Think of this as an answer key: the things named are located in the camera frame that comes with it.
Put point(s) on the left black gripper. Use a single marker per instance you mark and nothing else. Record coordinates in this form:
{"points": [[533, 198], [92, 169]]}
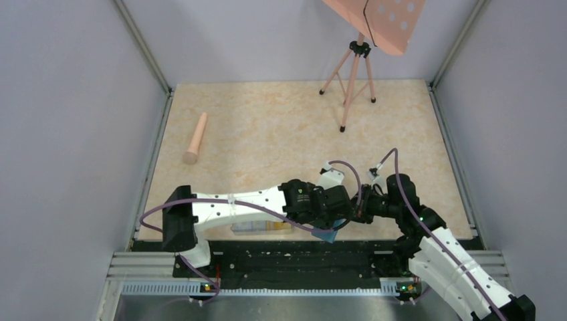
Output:
{"points": [[324, 222]]}

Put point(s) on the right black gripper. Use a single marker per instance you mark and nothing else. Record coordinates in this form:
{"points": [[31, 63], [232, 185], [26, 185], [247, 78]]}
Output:
{"points": [[360, 212]]}

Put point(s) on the blue card holder wallet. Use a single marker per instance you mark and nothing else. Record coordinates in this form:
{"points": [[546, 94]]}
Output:
{"points": [[329, 237]]}

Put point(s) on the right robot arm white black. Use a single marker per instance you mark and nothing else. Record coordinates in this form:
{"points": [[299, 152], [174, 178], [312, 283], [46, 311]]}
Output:
{"points": [[429, 250]]}

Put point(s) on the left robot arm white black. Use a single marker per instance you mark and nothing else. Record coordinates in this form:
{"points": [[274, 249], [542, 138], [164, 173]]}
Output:
{"points": [[186, 215]]}

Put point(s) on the clear acrylic card stand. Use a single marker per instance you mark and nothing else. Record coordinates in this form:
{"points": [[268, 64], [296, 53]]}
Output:
{"points": [[261, 228]]}

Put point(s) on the pink tripod stand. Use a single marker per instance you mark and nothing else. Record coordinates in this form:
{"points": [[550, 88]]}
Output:
{"points": [[360, 51]]}

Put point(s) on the pink perforated board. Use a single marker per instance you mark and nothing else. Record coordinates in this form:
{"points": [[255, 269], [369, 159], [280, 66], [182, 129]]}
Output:
{"points": [[388, 24]]}

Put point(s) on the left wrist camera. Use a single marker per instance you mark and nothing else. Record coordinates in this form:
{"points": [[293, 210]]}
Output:
{"points": [[330, 176]]}

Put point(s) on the aluminium slotted rail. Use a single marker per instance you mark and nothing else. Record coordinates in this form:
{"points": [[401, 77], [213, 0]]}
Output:
{"points": [[197, 288]]}

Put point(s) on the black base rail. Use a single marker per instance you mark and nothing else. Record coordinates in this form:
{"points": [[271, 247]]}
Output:
{"points": [[303, 265]]}

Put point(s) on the pink cylindrical handle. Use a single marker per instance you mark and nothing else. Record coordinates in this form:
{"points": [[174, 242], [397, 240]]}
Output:
{"points": [[191, 155]]}

